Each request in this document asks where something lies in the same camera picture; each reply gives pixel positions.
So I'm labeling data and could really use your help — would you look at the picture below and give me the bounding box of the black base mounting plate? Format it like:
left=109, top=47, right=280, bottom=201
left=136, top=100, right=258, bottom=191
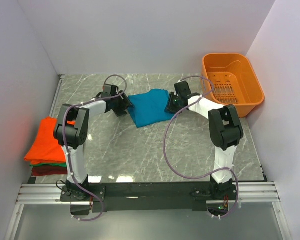
left=60, top=181, right=238, bottom=216

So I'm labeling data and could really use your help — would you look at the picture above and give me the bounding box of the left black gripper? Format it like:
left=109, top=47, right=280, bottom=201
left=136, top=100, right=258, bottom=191
left=111, top=90, right=135, bottom=117

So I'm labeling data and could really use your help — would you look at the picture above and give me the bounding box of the folded dark red t shirt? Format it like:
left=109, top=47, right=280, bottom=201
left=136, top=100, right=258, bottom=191
left=31, top=166, right=68, bottom=177

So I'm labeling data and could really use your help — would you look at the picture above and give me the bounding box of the aluminium rail frame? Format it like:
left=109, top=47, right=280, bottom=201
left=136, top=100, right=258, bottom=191
left=16, top=182, right=281, bottom=205

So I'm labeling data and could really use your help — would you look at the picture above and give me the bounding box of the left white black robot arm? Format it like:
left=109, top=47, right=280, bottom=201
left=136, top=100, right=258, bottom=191
left=53, top=84, right=134, bottom=201

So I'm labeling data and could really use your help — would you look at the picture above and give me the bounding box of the folded orange t shirt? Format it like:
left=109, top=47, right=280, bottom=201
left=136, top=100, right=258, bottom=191
left=24, top=116, right=66, bottom=167

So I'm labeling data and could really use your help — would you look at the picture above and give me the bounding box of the orange plastic basket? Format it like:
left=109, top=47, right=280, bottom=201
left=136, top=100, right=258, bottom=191
left=201, top=53, right=265, bottom=118

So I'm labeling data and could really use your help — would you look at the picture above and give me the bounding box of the teal blue t shirt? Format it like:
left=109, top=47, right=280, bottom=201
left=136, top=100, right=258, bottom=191
left=128, top=88, right=174, bottom=128

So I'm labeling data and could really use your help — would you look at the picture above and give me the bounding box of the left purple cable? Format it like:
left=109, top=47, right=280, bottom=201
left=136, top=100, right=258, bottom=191
left=62, top=74, right=128, bottom=223

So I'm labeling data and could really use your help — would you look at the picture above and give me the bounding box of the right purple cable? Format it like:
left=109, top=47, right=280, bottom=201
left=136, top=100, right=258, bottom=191
left=163, top=75, right=240, bottom=219

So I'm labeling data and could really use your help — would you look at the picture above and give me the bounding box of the purple cable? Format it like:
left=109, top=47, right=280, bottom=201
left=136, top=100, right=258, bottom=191
left=62, top=74, right=128, bottom=223
left=163, top=75, right=240, bottom=219

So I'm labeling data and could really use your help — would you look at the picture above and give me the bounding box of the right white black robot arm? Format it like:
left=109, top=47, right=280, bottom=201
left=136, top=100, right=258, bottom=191
left=165, top=81, right=244, bottom=200

